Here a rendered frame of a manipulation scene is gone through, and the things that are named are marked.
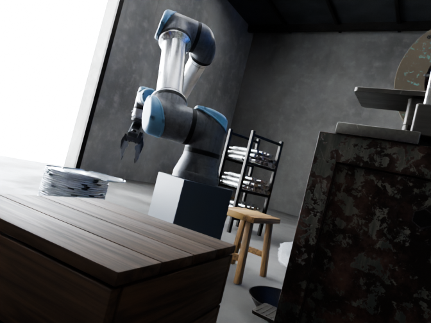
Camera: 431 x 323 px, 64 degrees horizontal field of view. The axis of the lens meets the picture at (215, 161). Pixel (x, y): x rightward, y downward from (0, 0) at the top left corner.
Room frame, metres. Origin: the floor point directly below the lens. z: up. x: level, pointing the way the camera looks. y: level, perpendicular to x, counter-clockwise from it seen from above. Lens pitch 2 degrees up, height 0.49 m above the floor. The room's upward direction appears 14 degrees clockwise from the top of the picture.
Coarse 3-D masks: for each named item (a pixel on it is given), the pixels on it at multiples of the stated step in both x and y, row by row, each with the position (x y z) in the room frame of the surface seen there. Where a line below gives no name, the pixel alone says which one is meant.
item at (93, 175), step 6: (66, 168) 1.64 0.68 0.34; (72, 168) 1.68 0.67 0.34; (78, 174) 1.48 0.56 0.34; (84, 174) 1.55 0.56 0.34; (90, 174) 1.57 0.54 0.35; (96, 174) 1.63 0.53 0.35; (102, 174) 1.77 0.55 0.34; (102, 180) 1.51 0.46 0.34; (108, 180) 1.52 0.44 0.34; (114, 180) 1.64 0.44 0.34
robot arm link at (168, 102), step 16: (176, 16) 1.21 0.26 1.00; (160, 32) 1.20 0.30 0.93; (176, 32) 1.18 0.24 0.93; (192, 32) 1.23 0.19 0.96; (176, 48) 1.15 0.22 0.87; (192, 48) 1.26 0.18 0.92; (160, 64) 1.14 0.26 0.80; (176, 64) 1.12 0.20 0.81; (160, 80) 1.09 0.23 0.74; (176, 80) 1.09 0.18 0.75; (160, 96) 1.03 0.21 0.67; (176, 96) 1.03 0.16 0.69; (144, 112) 1.05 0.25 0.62; (160, 112) 0.99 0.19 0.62; (176, 112) 1.01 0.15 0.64; (192, 112) 1.03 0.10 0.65; (144, 128) 1.02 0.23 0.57; (160, 128) 1.00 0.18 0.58; (176, 128) 1.01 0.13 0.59
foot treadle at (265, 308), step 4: (264, 304) 0.98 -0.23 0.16; (268, 304) 0.99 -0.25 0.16; (256, 308) 0.94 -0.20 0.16; (260, 308) 0.94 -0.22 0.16; (264, 308) 0.95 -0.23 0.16; (268, 308) 0.96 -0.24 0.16; (272, 308) 0.97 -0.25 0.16; (276, 308) 0.97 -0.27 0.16; (252, 312) 0.92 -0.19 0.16; (256, 312) 0.91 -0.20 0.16; (260, 312) 0.91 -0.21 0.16; (264, 312) 0.92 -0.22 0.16; (268, 312) 0.93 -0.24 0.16; (272, 312) 0.94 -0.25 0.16; (260, 316) 0.90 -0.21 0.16; (264, 316) 0.90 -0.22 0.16; (268, 316) 0.90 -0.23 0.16; (272, 316) 0.91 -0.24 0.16; (268, 320) 0.89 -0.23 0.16; (272, 320) 0.89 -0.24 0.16
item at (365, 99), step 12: (360, 96) 0.86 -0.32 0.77; (372, 96) 0.84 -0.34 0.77; (384, 96) 0.82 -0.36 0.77; (396, 96) 0.80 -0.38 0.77; (408, 96) 0.78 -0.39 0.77; (420, 96) 0.76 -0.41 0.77; (384, 108) 0.91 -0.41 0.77; (396, 108) 0.89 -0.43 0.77; (408, 108) 0.79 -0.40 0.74; (408, 120) 0.78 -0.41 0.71
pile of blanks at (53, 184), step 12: (48, 180) 1.49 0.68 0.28; (60, 180) 1.48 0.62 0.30; (72, 180) 1.48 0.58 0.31; (84, 180) 1.50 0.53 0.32; (96, 180) 1.59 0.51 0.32; (48, 192) 1.49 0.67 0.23; (60, 192) 1.47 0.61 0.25; (72, 192) 1.48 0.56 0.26; (84, 192) 1.50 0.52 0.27; (96, 192) 1.55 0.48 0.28
